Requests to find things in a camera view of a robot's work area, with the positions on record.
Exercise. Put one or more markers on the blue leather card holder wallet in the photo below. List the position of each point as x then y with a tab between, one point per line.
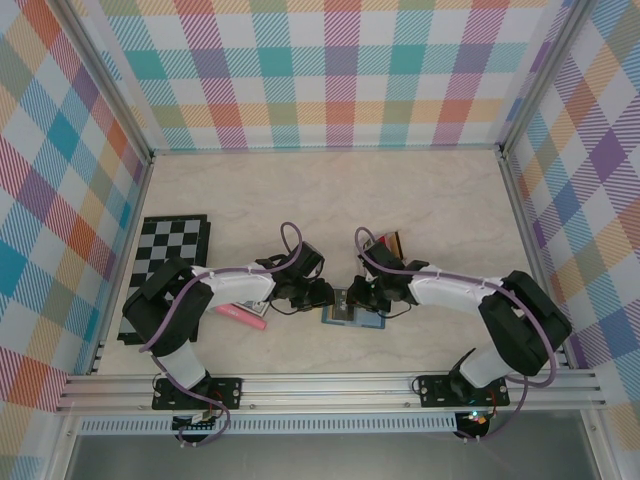
370	322

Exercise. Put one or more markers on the clear acrylic card stand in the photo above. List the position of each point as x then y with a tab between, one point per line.
364	244

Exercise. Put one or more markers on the stack of gold cards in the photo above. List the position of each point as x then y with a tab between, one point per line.
396	245

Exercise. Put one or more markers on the stack of red cards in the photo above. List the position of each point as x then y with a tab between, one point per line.
382	239

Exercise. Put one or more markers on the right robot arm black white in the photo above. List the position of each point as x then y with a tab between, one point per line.
525	320

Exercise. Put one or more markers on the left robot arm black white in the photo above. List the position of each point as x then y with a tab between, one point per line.
165	305

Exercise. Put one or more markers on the pink tube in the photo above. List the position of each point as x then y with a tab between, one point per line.
245	317

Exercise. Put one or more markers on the black grey folding chessboard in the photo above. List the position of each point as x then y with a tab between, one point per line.
165	240

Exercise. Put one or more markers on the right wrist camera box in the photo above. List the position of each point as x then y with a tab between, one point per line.
382	255

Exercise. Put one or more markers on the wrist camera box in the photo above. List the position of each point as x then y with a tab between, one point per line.
310	256
382	255

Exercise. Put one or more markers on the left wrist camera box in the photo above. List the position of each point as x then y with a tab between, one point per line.
310	256

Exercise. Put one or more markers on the long aluminium mounting rail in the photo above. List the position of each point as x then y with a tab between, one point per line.
325	392

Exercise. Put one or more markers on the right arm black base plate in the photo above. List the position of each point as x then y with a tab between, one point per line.
435	390

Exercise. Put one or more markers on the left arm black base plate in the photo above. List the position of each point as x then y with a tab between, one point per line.
227	392

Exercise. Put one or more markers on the rear aluminium table rail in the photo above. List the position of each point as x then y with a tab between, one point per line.
325	149

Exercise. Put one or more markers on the right aluminium side rail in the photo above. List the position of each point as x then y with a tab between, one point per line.
517	200

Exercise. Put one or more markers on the aluminium side rail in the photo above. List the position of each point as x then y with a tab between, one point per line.
517	200
137	200

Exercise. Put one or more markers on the left aluminium side rail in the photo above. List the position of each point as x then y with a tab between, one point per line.
137	200

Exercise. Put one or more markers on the right aluminium frame post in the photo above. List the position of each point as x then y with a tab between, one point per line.
536	75

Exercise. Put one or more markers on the aluminium frame post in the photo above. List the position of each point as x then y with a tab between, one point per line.
114	75
536	75

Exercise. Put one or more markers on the left aluminium frame post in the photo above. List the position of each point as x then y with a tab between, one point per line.
114	75

